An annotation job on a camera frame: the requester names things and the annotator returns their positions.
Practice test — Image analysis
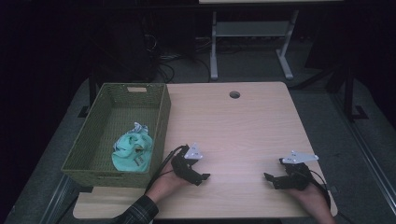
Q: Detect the green woven basket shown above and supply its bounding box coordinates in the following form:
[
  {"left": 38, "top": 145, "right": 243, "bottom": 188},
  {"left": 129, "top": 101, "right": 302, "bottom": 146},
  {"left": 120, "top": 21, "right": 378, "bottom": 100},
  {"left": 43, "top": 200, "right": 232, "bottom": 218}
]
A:
[{"left": 61, "top": 82, "right": 172, "bottom": 189}]

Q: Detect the person's left hand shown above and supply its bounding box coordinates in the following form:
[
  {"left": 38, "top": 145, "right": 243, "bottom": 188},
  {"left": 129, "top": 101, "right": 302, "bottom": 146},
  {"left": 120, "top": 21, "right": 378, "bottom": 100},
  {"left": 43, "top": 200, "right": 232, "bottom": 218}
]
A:
[{"left": 145, "top": 169, "right": 191, "bottom": 203}]

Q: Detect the mint green baby garment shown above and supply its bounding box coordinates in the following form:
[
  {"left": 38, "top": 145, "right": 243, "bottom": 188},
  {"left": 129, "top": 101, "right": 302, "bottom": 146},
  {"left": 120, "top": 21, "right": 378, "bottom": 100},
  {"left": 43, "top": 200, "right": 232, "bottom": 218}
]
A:
[{"left": 111, "top": 121, "right": 154, "bottom": 174}]

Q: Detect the metal floor rail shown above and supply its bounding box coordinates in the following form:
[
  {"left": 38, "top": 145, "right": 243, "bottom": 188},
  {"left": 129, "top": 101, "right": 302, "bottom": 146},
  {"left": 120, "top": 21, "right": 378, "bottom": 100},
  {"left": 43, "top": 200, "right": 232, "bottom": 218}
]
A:
[
  {"left": 330, "top": 92, "right": 396, "bottom": 217},
  {"left": 39, "top": 173, "right": 82, "bottom": 224}
]

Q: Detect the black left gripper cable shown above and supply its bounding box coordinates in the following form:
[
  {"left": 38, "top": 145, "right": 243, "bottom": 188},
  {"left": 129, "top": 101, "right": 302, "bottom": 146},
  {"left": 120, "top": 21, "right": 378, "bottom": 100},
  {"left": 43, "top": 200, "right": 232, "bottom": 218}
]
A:
[{"left": 145, "top": 144, "right": 190, "bottom": 192}]

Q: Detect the white metal table frame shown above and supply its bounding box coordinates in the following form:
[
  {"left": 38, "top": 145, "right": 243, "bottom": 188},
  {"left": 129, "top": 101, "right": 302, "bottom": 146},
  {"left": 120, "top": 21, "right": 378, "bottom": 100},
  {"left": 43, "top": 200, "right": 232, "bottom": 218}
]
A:
[{"left": 209, "top": 10, "right": 300, "bottom": 81}]

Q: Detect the black metal stand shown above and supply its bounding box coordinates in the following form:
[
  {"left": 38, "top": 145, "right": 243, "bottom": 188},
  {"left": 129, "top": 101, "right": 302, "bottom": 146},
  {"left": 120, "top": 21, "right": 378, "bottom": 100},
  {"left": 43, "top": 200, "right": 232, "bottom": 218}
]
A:
[
  {"left": 77, "top": 69, "right": 98, "bottom": 119},
  {"left": 341, "top": 60, "right": 370, "bottom": 123}
]

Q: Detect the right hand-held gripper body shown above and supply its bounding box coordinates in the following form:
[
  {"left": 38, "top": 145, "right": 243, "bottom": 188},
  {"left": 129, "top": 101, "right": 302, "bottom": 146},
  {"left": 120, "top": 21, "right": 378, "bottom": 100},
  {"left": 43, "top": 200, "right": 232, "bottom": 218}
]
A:
[{"left": 278, "top": 150, "right": 319, "bottom": 191}]

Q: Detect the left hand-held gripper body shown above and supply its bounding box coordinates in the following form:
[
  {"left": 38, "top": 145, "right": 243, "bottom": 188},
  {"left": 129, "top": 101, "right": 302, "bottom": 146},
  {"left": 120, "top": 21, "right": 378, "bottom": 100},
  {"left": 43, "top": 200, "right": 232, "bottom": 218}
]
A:
[{"left": 170, "top": 142, "right": 205, "bottom": 187}]

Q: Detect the person's right hand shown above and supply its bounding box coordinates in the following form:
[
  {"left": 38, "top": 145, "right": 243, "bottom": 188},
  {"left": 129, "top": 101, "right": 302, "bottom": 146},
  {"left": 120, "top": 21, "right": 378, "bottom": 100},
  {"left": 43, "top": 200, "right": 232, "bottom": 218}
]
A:
[{"left": 284, "top": 182, "right": 332, "bottom": 217}]

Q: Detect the tangle of floor cables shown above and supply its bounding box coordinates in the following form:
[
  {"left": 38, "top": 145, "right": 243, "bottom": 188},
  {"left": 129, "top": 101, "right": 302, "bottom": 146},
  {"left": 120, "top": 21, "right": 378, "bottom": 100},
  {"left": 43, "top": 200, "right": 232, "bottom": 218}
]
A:
[{"left": 141, "top": 32, "right": 213, "bottom": 84}]

